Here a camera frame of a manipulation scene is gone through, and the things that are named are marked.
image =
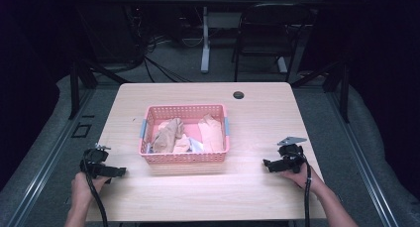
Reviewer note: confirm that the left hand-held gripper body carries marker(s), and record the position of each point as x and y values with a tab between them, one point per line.
95	158

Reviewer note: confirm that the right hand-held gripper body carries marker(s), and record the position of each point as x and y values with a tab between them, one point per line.
291	154

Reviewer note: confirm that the person's right hand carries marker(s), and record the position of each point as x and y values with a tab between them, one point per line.
301	179

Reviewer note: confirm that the person's left hand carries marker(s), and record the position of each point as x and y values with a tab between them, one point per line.
83	189

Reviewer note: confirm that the tan stocking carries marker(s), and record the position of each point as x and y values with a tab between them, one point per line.
166	136

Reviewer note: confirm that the pink folded cloth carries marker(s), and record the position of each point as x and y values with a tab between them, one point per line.
211	134

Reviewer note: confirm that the pink plastic basket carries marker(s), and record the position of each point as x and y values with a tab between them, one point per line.
185	157

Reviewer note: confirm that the pale pink small cloth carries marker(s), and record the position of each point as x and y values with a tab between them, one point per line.
182	144

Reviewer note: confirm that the black metal stand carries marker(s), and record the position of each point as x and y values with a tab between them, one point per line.
75	88
344	91

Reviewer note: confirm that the white and blue cloth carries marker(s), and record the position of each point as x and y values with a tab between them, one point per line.
196	146

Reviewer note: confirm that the white desk leg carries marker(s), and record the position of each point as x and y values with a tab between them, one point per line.
205	42
282	65

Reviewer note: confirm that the black folding chair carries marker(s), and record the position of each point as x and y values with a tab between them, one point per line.
270	38

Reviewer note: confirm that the grey metal floor rail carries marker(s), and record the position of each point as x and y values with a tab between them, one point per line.
360	161
43	161

